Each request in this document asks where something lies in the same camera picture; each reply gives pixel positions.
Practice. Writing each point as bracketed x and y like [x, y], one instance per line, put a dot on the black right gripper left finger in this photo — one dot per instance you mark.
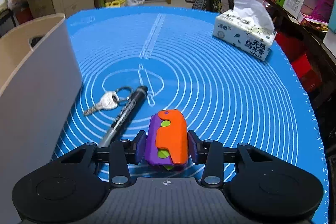
[77, 183]

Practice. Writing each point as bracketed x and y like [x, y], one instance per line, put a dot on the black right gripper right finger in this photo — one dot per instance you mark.
[256, 184]

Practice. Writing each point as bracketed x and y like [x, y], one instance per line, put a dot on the orange purple plastic toy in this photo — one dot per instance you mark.
[167, 143]

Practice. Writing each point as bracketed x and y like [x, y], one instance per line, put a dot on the beige plastic storage bin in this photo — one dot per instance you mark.
[40, 80]

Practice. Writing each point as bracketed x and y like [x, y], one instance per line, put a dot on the black marker pen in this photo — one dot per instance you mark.
[126, 115]

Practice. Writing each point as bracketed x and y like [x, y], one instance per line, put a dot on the blue silicone baking mat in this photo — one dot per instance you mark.
[224, 93]

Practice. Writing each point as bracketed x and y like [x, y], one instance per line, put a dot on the white tissue paper pack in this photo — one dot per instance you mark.
[248, 26]

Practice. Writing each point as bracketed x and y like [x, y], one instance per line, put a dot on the silver key with ring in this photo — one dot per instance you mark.
[109, 101]

